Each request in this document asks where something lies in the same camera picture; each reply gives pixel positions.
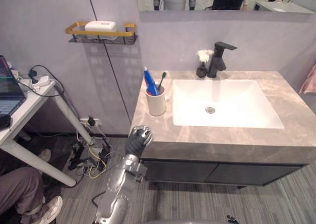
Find white power strip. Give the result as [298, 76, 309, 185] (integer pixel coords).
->
[19, 76, 51, 91]

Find black cable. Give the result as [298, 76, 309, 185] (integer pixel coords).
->
[27, 65, 65, 97]

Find person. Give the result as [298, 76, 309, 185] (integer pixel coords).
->
[0, 148, 64, 224]

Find white rectangular sink basin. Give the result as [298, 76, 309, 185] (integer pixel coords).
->
[171, 79, 285, 130]

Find gold black wall shelf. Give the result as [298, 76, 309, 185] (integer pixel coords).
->
[65, 22, 138, 45]

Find white desk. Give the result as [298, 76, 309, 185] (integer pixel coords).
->
[0, 80, 95, 187]

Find black faucet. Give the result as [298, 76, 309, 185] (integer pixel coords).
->
[207, 42, 237, 79]

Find white soap box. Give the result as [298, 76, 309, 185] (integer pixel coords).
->
[84, 20, 118, 41]

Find electronics pile with cables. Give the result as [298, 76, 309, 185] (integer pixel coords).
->
[68, 139, 117, 179]

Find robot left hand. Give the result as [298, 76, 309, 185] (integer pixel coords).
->
[125, 125, 154, 157]

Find white ceramic cup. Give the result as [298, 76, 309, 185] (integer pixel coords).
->
[145, 86, 167, 117]

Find dark vanity cabinet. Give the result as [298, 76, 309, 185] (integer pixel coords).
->
[140, 158, 309, 190]

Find black vase white flowers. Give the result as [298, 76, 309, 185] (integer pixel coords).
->
[196, 49, 214, 78]

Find wall power outlet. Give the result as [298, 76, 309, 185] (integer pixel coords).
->
[79, 118, 102, 127]

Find blue toothpaste tube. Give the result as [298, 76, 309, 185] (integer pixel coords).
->
[143, 66, 160, 96]

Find pink towel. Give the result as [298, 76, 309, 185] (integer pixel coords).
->
[299, 63, 316, 94]

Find black toothbrush green bristles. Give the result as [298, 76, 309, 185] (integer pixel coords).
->
[157, 71, 168, 91]

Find laptop computer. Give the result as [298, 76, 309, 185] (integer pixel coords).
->
[0, 55, 27, 118]

